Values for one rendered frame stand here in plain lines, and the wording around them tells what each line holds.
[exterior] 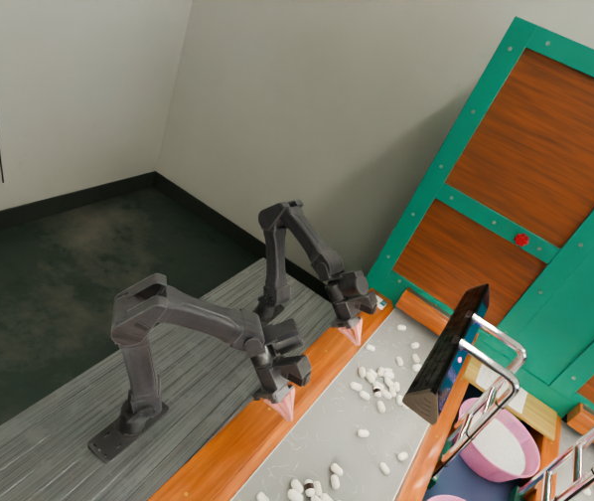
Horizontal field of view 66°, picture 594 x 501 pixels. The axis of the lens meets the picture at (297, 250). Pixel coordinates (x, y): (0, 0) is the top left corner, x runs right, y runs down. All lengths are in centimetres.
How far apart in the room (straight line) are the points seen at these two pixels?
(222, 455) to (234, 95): 223
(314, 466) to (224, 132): 223
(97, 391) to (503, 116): 141
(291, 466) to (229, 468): 16
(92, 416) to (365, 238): 186
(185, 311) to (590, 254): 124
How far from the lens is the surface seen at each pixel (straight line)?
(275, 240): 145
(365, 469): 130
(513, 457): 167
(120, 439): 122
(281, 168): 281
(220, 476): 112
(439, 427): 150
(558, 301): 172
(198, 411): 131
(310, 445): 126
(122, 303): 94
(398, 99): 248
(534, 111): 160
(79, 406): 128
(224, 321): 95
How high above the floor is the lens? 172
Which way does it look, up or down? 31 degrees down
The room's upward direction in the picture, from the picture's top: 24 degrees clockwise
